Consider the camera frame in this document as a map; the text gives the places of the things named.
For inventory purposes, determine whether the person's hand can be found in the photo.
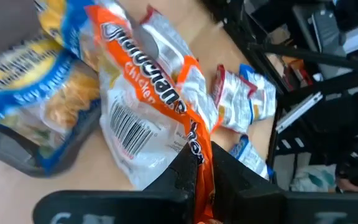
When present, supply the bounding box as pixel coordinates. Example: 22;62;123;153
336;177;358;194

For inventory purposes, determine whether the grey plastic bin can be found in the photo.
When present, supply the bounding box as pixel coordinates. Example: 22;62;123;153
0;0;104;179

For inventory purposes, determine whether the white teal fabric item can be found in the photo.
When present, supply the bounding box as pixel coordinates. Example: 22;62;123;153
290;164;337;193

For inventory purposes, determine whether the silver bracket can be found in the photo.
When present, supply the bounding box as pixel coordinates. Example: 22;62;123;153
274;91;324;134

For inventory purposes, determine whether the orange chicken ramen pack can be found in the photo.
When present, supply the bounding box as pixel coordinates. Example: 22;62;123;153
84;2;222;224

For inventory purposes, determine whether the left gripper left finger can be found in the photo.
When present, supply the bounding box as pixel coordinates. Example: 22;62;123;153
143;145;198;224

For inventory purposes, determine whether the blue soy sauce ramen pack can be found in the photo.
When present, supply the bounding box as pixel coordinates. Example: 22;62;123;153
0;37;102;174
228;134;275;182
239;63;278;122
37;0;105;71

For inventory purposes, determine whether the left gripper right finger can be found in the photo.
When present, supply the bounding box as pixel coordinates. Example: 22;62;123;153
211;141;285;224

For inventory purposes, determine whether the black table frame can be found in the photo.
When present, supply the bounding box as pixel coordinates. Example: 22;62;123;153
203;0;358;194

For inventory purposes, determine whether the dark grey flat box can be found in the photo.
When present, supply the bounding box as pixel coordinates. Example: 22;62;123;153
292;2;347;54

